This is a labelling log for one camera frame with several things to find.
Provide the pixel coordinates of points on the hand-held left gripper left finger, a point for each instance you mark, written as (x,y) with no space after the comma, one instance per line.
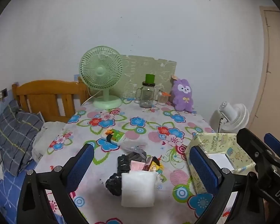
(82,165)

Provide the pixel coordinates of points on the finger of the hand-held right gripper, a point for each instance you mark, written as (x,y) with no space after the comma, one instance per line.
(274,142)
(254,147)

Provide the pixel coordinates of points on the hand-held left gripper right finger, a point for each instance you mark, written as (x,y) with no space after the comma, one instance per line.
(205,168)

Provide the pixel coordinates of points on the yellow cartoon storage box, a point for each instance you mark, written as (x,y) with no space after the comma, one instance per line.
(212,142)

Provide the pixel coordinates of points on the black plastic bag bundle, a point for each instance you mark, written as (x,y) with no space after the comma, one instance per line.
(114,184)

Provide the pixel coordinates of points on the green tissue pack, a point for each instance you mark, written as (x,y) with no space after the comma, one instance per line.
(113,136)

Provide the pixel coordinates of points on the yellow cartoon packet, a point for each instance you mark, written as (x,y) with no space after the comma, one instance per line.
(155,165)

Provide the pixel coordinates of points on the pink packet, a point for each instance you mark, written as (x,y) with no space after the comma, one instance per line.
(137,165)

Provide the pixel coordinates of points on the white foam block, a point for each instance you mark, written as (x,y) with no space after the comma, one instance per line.
(137,186)

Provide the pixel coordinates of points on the white standing fan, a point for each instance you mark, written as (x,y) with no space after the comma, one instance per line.
(233,117)

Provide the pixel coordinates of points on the white bed cloth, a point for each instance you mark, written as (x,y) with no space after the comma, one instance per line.
(46,135)

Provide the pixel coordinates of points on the clear plastic bag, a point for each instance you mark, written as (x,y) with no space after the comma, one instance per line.
(133,145)

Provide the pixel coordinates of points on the beige door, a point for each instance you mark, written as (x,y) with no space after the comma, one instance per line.
(270,74)

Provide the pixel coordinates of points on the floral tablecloth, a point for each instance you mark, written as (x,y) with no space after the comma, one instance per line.
(140,123)

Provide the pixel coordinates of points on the grey plaid pillow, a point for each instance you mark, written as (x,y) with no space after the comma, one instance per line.
(16,135)

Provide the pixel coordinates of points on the purple plush bunny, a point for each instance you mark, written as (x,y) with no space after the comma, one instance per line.
(183,95)

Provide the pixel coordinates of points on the blue bed sheet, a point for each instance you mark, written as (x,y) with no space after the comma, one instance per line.
(11,191)

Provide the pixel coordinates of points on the wooden headboard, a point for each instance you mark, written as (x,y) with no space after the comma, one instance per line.
(46,95)

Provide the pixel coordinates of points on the cotton swab jar orange lid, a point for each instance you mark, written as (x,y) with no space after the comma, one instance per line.
(163,99)

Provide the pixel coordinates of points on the glass jar mug green lid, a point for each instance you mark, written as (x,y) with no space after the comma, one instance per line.
(147,95)

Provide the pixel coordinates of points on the green desk fan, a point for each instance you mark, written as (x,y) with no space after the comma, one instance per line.
(100,71)

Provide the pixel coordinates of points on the green patterned board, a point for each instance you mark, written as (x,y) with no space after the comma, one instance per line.
(140,72)

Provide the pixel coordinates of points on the wall socket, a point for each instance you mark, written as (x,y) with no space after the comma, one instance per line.
(2,94)

